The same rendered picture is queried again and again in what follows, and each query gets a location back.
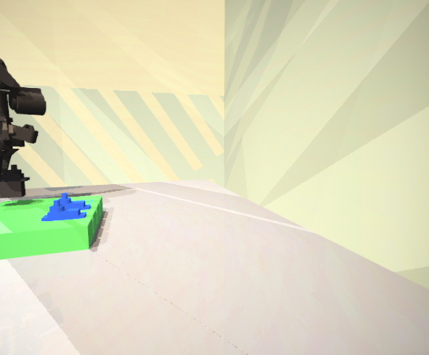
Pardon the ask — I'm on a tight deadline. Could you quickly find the dark grey micro servo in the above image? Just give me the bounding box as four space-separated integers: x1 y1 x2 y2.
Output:
0 165 30 198

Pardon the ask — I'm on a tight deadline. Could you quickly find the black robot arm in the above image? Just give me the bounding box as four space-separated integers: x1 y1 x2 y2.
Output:
0 58 46 143

